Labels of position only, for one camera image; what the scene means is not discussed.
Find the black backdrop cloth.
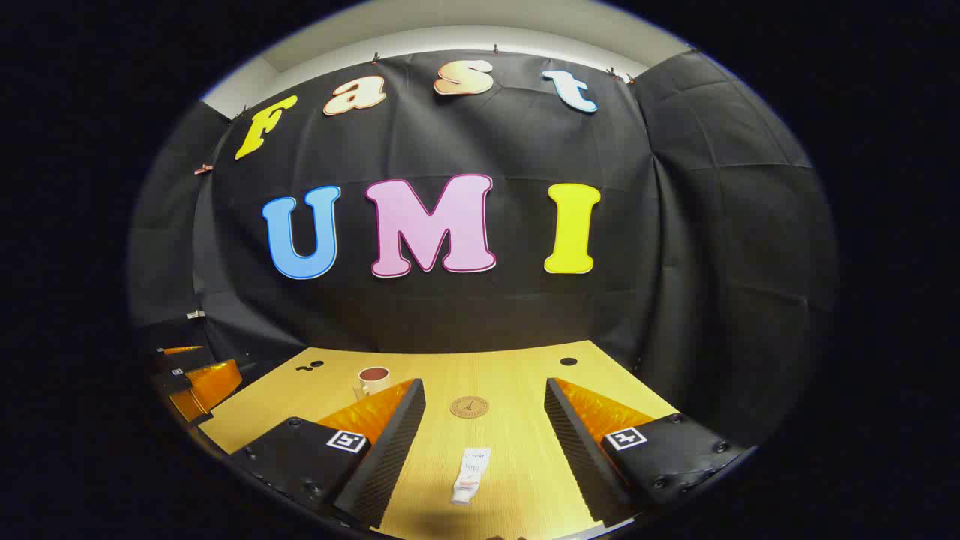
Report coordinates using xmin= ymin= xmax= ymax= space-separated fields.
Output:
xmin=127 ymin=49 xmax=839 ymax=451

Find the wooden desktop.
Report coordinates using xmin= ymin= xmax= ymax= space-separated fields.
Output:
xmin=196 ymin=339 xmax=683 ymax=540

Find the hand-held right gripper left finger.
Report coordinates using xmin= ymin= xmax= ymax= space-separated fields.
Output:
xmin=225 ymin=377 xmax=427 ymax=530

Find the white toothpaste tube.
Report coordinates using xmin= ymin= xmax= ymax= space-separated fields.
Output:
xmin=450 ymin=448 xmax=492 ymax=506

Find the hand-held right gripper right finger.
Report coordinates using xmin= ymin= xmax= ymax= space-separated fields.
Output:
xmin=544 ymin=377 xmax=751 ymax=526

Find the beige cup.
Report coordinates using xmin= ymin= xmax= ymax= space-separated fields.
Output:
xmin=352 ymin=366 xmax=392 ymax=400

